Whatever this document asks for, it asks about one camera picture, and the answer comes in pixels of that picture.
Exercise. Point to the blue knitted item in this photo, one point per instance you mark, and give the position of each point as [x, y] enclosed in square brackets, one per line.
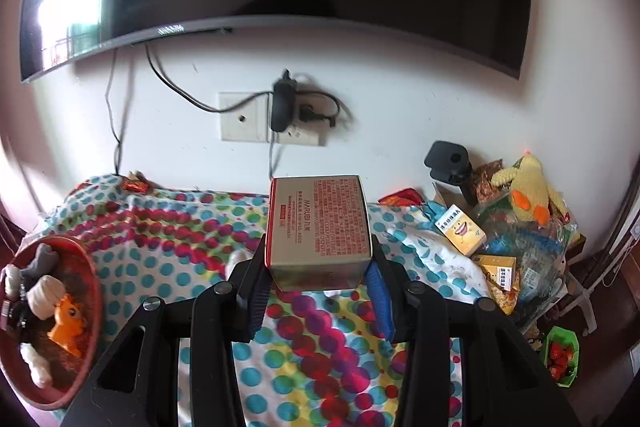
[520, 249]

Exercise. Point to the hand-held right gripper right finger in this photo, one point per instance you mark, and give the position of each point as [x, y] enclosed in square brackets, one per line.
[380, 302]

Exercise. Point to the black clamp stand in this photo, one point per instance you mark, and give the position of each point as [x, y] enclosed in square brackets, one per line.
[450, 167]

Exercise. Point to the white plastic bag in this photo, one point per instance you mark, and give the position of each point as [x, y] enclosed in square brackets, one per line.
[36, 364]

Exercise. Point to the white metal rack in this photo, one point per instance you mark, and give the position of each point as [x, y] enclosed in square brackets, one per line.
[582, 297]

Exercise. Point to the white coax wall plate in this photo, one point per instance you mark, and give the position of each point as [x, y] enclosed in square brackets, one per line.
[242, 117]

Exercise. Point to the black power adapter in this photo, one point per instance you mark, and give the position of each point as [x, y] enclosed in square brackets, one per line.
[281, 104]

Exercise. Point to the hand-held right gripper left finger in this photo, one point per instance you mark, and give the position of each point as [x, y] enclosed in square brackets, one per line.
[255, 302]

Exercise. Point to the tan cardboard box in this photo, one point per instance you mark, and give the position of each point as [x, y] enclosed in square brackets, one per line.
[320, 227]

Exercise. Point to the brown snack packet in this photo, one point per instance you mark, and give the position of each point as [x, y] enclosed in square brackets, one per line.
[487, 182]

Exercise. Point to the green strawberry package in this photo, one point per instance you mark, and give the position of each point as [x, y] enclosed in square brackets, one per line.
[561, 357]

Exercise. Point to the yellow snack bag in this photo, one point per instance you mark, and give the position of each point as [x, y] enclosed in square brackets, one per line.
[504, 301]

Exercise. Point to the orange plastic chick toy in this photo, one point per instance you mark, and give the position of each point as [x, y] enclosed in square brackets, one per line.
[67, 324]

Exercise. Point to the clear plastic bag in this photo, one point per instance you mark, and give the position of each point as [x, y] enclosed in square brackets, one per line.
[540, 267]

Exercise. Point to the red foil packet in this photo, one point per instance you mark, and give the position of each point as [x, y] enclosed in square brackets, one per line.
[400, 198]

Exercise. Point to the small white sock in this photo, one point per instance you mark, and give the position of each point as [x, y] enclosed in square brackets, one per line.
[237, 262]

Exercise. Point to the polka dot printed blanket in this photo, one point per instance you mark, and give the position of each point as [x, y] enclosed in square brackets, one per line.
[175, 247]

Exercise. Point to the blue-grey sock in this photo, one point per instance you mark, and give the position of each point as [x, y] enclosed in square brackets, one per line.
[39, 262]

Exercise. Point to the beige sock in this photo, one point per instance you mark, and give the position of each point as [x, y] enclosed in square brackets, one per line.
[46, 298]

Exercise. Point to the dark small item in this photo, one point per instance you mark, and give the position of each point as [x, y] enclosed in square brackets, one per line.
[14, 316]

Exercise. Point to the yellow medicine box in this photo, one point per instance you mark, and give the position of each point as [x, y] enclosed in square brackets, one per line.
[462, 232]
[497, 272]

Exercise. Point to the yellow crochet duck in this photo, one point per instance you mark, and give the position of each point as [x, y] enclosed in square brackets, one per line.
[530, 187]

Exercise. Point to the black wall plug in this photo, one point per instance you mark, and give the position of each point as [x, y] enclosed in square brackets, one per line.
[315, 114]

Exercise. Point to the red plastic basin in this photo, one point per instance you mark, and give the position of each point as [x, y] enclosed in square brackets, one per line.
[80, 267]

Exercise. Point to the red candy wrapper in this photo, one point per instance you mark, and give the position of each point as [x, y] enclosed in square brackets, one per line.
[135, 183]

